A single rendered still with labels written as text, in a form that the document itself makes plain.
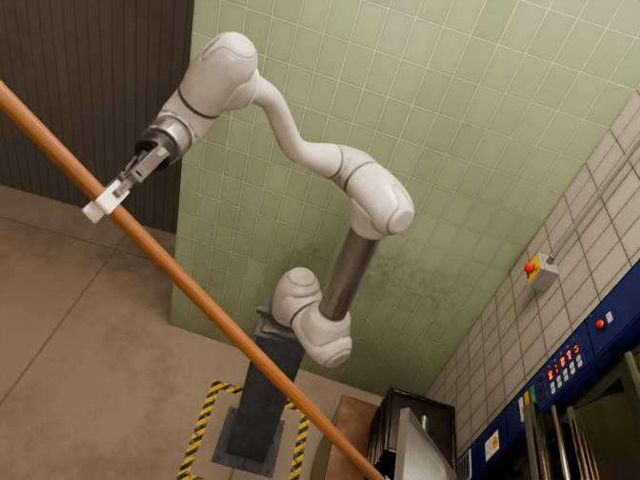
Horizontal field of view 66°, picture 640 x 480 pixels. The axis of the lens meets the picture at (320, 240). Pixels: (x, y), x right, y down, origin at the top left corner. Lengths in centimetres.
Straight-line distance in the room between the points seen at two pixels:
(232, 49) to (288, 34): 99
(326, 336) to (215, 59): 101
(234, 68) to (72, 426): 223
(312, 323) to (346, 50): 101
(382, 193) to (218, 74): 56
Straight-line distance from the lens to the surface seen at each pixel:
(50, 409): 296
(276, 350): 201
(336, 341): 171
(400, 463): 148
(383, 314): 266
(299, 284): 179
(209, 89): 105
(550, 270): 200
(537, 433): 155
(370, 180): 137
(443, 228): 227
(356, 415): 237
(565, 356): 175
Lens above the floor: 253
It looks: 39 degrees down
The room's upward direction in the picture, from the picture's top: 18 degrees clockwise
